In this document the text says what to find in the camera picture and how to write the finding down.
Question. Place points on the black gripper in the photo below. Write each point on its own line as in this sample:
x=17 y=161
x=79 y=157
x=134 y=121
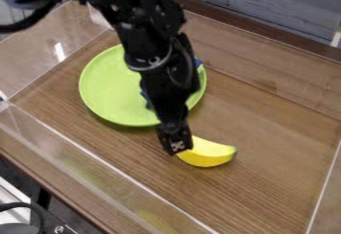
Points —
x=169 y=84

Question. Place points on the yellow toy banana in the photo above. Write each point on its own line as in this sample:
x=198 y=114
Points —
x=207 y=153

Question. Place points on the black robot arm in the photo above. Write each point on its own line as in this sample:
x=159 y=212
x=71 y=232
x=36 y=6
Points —
x=158 y=52

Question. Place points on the green round plate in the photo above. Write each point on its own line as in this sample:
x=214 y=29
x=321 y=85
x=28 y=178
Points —
x=111 y=93

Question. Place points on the clear acrylic enclosure wall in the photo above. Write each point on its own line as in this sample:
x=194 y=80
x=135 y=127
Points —
x=54 y=139

